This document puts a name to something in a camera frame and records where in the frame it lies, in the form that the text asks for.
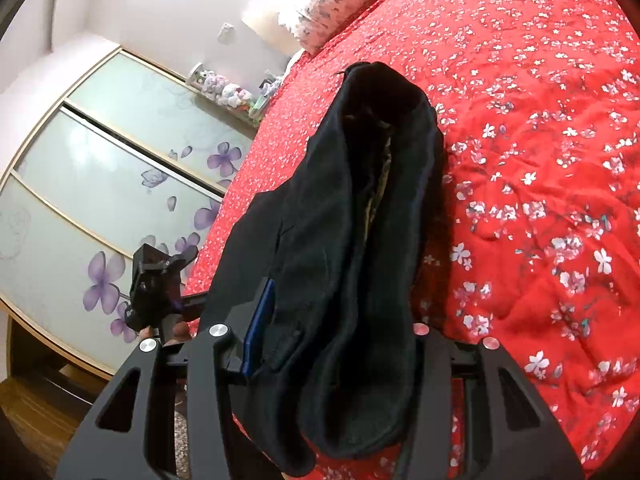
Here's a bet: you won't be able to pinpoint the person's left hand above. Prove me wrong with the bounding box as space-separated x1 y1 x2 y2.
138 320 194 347

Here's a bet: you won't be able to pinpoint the bedside table with clutter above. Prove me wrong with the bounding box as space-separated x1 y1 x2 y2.
248 49 305 122

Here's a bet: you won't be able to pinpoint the floral sliding wardrobe doors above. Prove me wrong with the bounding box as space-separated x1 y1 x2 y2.
1 49 257 375

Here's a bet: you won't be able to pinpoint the black pants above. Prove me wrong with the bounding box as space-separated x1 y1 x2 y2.
200 63 444 477

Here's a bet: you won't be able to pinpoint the wall switch plate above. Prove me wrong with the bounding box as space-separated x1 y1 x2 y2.
217 22 235 46

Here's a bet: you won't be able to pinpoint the red floral bedspread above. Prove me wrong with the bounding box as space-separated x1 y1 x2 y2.
186 0 639 478

